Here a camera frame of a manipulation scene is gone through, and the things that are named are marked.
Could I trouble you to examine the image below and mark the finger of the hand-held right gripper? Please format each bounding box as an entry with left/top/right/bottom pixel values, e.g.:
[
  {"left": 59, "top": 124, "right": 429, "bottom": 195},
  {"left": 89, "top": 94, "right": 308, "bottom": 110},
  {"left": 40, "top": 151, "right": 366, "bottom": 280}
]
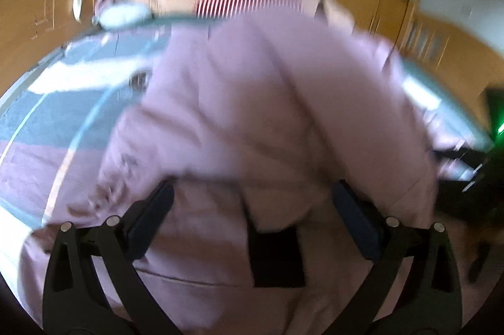
[{"left": 433, "top": 147, "right": 493, "bottom": 219}]

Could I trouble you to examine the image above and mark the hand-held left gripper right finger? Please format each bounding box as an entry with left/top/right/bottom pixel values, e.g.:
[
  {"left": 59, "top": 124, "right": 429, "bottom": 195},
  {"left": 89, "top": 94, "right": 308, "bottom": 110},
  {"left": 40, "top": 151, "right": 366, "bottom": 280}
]
[{"left": 329, "top": 179, "right": 462, "bottom": 335}]

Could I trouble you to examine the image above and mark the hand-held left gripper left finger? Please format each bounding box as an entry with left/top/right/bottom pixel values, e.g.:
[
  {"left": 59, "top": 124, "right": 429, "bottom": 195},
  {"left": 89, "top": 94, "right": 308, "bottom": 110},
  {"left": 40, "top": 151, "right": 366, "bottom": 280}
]
[{"left": 41, "top": 179, "right": 184, "bottom": 335}]

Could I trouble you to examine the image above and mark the pink hooded jacket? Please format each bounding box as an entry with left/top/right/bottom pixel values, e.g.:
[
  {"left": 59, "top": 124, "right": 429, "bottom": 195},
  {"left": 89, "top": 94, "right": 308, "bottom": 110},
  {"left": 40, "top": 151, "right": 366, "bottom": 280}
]
[{"left": 20, "top": 10, "right": 445, "bottom": 335}]

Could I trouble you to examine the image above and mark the lavender neck pillow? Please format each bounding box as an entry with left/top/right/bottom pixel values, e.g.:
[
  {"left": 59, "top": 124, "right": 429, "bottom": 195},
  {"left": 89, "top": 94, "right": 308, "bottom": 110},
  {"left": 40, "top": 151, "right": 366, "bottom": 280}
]
[{"left": 92, "top": 0, "right": 154, "bottom": 31}]

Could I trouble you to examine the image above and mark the wooden headboard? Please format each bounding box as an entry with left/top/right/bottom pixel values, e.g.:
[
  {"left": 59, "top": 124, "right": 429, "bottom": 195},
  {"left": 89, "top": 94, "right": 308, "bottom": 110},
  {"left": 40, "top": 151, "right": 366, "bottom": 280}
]
[{"left": 0, "top": 0, "right": 146, "bottom": 99}]

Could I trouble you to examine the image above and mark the wooden bed side rail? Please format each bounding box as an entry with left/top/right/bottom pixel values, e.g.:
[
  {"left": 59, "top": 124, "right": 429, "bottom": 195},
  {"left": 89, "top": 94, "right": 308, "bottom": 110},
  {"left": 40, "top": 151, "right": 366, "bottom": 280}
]
[{"left": 396, "top": 10, "right": 504, "bottom": 95}]

